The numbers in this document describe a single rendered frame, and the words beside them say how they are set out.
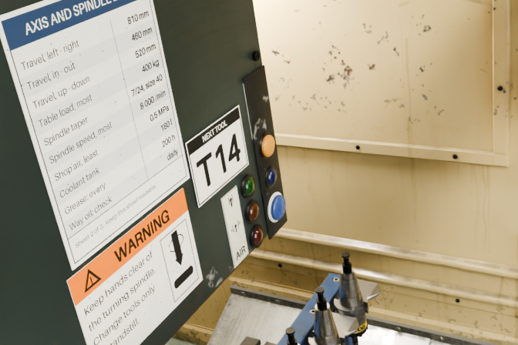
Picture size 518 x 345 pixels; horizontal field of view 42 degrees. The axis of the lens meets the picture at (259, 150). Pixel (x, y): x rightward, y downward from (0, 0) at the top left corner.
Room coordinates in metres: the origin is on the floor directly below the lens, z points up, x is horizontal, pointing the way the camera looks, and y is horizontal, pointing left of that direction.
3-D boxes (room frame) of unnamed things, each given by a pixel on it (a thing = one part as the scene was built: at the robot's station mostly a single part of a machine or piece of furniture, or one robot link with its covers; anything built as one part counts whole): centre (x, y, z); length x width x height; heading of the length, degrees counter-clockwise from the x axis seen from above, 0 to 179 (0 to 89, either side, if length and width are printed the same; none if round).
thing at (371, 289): (1.08, -0.16, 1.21); 0.07 x 0.05 x 0.01; 57
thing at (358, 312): (1.03, -0.12, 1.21); 0.06 x 0.06 x 0.03
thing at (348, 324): (0.99, -0.09, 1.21); 0.07 x 0.05 x 0.01; 57
